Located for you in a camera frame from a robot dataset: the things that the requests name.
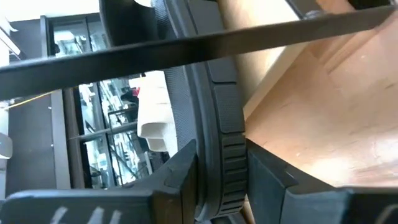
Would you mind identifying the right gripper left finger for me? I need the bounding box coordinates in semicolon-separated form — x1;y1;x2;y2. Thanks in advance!
0;139;198;224

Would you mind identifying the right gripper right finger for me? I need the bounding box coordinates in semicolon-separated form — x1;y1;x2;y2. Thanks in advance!
246;139;398;224

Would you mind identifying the white rubber slide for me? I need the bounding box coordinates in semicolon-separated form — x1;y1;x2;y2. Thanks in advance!
128;70;178;153

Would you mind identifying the black rubber slide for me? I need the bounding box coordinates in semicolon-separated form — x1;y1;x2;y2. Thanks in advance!
98;0;249;222

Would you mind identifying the black framed glass partition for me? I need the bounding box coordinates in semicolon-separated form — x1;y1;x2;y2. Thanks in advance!
39;14;175;190

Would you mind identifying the black metal table frame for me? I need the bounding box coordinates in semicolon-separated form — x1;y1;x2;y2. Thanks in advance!
285;0;393;20

